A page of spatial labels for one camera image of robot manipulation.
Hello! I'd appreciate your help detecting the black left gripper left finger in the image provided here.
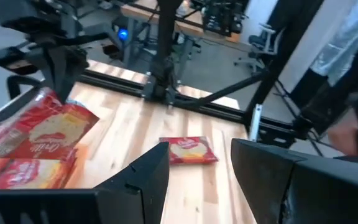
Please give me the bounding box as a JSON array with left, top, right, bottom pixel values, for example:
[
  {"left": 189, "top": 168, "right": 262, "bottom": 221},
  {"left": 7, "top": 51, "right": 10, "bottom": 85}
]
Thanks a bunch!
[{"left": 93, "top": 141, "right": 171, "bottom": 224}]

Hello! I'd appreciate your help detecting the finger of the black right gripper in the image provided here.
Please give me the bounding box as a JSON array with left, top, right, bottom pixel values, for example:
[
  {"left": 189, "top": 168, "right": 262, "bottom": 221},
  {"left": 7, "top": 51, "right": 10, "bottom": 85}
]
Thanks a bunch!
[
  {"left": 63, "top": 49, "right": 88, "bottom": 101},
  {"left": 44, "top": 49, "right": 67, "bottom": 104}
]

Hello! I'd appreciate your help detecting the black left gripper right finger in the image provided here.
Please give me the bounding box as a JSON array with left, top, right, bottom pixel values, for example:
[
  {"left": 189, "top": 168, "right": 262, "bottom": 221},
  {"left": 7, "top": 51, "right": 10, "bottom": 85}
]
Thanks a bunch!
[{"left": 231, "top": 138, "right": 305, "bottom": 224}]

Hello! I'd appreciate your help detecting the Orville Redenbacher's popcorn bag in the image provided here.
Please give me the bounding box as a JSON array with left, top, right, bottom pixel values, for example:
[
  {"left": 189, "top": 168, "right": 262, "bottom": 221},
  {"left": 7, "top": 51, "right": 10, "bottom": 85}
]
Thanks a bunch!
[
  {"left": 158, "top": 136, "right": 219, "bottom": 166},
  {"left": 0, "top": 86, "right": 101, "bottom": 160},
  {"left": 0, "top": 151, "right": 78, "bottom": 190}
]

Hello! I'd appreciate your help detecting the blue indicator light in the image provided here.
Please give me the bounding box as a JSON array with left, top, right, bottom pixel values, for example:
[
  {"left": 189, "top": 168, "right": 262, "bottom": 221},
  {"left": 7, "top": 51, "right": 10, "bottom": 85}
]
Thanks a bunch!
[{"left": 117, "top": 27, "right": 129, "bottom": 42}]

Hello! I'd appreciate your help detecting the person's hand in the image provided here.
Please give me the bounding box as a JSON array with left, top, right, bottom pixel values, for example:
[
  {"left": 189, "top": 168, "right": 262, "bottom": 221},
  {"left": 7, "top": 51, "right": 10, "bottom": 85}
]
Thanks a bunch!
[{"left": 327, "top": 116, "right": 358, "bottom": 156}]

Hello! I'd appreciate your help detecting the wooden workbench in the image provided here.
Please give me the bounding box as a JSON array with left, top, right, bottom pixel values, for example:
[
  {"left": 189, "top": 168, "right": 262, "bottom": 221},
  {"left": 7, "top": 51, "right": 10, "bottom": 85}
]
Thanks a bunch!
[{"left": 119, "top": 0, "right": 242, "bottom": 44}]

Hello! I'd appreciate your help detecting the grey office chair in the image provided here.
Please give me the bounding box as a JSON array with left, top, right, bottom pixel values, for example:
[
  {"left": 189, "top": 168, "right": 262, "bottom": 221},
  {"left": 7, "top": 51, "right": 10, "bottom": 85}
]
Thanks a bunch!
[{"left": 233, "top": 23, "right": 278, "bottom": 74}]

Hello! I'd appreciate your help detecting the black workbench equipment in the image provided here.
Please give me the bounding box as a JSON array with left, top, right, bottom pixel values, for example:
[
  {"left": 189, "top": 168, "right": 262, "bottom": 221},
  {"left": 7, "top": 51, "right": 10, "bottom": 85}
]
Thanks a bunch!
[{"left": 202, "top": 0, "right": 250, "bottom": 35}]

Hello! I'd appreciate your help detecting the person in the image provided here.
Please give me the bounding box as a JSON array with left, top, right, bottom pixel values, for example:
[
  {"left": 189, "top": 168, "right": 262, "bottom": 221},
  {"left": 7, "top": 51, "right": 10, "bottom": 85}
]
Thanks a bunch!
[{"left": 290, "top": 0, "right": 358, "bottom": 158}]

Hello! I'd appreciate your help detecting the silver metal bracket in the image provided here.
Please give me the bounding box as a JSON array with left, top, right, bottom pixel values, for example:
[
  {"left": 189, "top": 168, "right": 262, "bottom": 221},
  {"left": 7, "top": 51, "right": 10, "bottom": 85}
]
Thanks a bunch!
[{"left": 248, "top": 103, "right": 264, "bottom": 142}]

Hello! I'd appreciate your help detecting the black table frame rail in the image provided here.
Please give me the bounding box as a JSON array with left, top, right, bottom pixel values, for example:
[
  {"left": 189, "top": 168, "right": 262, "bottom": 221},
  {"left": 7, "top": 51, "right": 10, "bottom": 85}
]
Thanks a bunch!
[{"left": 78, "top": 68, "right": 296, "bottom": 149}]

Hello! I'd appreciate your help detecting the black diagonal frame brace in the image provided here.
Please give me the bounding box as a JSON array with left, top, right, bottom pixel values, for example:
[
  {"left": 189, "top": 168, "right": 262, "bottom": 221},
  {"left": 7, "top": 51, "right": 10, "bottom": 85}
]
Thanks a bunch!
[{"left": 194, "top": 72, "right": 269, "bottom": 106}]

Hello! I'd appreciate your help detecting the black upright frame post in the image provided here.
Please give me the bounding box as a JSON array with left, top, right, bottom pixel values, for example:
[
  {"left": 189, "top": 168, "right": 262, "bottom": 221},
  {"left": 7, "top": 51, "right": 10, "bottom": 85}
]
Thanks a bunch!
[{"left": 141, "top": 0, "right": 185, "bottom": 105}]

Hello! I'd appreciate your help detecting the black slanted frame post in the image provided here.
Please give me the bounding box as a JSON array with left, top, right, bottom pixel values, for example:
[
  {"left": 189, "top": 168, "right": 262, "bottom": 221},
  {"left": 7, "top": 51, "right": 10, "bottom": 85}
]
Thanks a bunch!
[{"left": 244, "top": 0, "right": 325, "bottom": 125}]

